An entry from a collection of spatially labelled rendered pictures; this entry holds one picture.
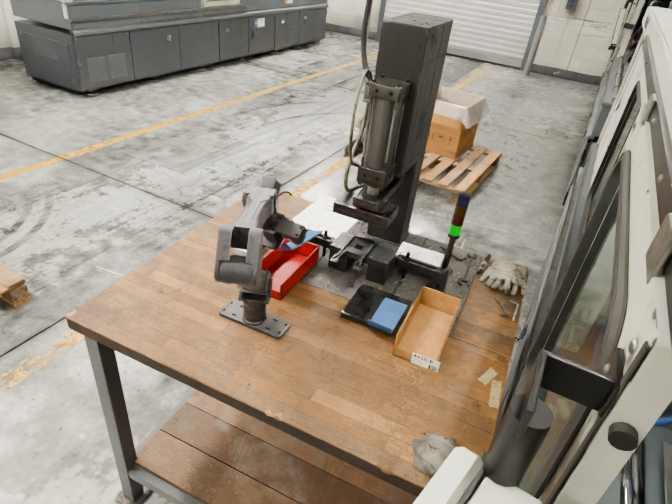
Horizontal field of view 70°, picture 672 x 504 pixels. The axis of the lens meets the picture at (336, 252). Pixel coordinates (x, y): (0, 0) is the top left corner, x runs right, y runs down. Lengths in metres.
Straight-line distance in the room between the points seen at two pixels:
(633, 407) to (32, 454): 2.20
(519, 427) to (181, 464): 1.62
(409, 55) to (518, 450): 1.13
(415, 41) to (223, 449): 1.50
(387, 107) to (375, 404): 0.76
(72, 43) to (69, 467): 4.77
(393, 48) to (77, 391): 1.97
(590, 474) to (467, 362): 0.90
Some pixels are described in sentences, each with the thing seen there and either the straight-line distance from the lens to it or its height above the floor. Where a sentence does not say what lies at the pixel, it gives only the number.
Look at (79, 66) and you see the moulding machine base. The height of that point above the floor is 0.35.
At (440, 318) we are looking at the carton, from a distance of 1.48.
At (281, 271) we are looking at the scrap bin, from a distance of 1.56.
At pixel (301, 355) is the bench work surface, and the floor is 0.90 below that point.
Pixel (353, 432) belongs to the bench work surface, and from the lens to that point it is 1.15.
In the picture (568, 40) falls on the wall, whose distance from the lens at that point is 10.52.
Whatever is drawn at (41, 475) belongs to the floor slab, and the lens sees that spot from 2.31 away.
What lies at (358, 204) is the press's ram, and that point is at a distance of 1.44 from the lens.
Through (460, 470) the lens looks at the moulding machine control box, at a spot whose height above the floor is 1.46.
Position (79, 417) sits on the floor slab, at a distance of 2.43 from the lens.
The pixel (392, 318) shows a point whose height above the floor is 0.92.
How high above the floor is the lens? 1.82
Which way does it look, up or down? 33 degrees down
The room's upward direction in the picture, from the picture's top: 7 degrees clockwise
